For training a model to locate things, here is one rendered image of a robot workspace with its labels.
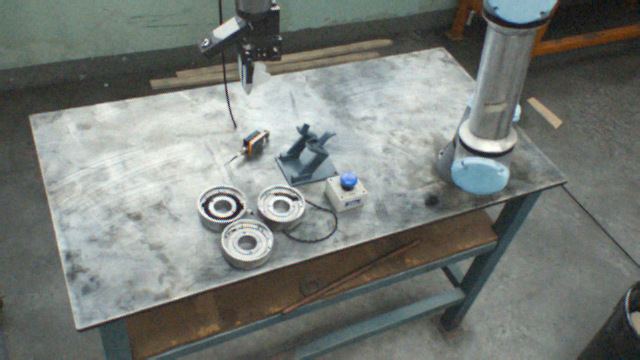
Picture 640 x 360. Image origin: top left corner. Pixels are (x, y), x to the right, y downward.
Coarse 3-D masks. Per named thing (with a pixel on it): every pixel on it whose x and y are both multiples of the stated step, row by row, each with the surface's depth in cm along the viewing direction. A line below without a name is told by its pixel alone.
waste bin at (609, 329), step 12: (636, 288) 182; (624, 300) 177; (636, 300) 187; (624, 312) 175; (612, 324) 180; (624, 324) 174; (600, 336) 189; (612, 336) 180; (624, 336) 174; (636, 336) 169; (588, 348) 197; (600, 348) 187; (612, 348) 181; (624, 348) 174; (636, 348) 170
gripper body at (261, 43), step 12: (240, 12) 117; (264, 12) 118; (276, 12) 120; (252, 24) 120; (264, 24) 121; (276, 24) 122; (252, 36) 122; (264, 36) 123; (276, 36) 123; (240, 48) 124; (252, 48) 122; (264, 48) 123; (252, 60) 124; (264, 60) 126; (276, 60) 126
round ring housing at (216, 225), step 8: (208, 192) 129; (216, 192) 130; (232, 192) 130; (240, 192) 129; (200, 200) 127; (216, 200) 128; (224, 200) 129; (232, 200) 129; (240, 200) 129; (200, 208) 124; (216, 208) 130; (232, 208) 127; (200, 216) 125; (224, 216) 125; (240, 216) 125; (208, 224) 124; (216, 224) 123; (224, 224) 124
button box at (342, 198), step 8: (336, 176) 136; (328, 184) 135; (336, 184) 134; (360, 184) 135; (328, 192) 136; (336, 192) 133; (344, 192) 133; (352, 192) 133; (360, 192) 134; (336, 200) 133; (344, 200) 132; (352, 200) 133; (360, 200) 135; (336, 208) 134; (344, 208) 134; (352, 208) 136
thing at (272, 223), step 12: (264, 192) 131; (288, 192) 133; (300, 192) 132; (276, 204) 132; (288, 204) 131; (300, 204) 131; (264, 216) 126; (300, 216) 127; (276, 228) 128; (288, 228) 129
